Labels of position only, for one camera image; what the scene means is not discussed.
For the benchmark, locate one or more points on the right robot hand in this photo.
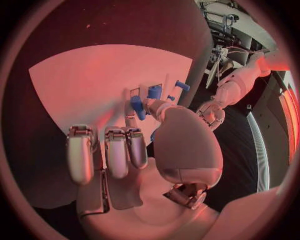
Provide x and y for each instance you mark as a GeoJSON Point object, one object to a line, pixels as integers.
{"type": "Point", "coordinates": [187, 146]}

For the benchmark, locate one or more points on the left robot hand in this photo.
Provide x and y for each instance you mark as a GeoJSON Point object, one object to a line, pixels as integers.
{"type": "Point", "coordinates": [211, 114]}

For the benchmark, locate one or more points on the blue block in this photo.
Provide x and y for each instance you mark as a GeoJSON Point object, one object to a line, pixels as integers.
{"type": "Point", "coordinates": [154, 92]}

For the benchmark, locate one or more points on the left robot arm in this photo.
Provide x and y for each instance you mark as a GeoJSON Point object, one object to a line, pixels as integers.
{"type": "Point", "coordinates": [236, 84]}

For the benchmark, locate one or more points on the white task board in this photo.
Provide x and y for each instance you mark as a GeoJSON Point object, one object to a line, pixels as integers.
{"type": "Point", "coordinates": [82, 84]}

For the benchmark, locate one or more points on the blue part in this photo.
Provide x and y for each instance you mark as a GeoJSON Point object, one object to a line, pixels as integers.
{"type": "Point", "coordinates": [153, 136]}

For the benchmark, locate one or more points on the blue cylinder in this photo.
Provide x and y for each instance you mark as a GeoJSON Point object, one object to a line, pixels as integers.
{"type": "Point", "coordinates": [182, 85]}

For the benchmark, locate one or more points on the tiny blue peg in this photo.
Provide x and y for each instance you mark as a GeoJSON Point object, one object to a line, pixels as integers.
{"type": "Point", "coordinates": [171, 97]}

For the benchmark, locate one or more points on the glowing light bar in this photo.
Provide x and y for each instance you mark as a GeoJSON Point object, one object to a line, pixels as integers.
{"type": "Point", "coordinates": [289, 121]}

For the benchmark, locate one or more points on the metal equipment rack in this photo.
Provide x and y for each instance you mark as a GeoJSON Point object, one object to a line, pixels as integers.
{"type": "Point", "coordinates": [225, 20]}

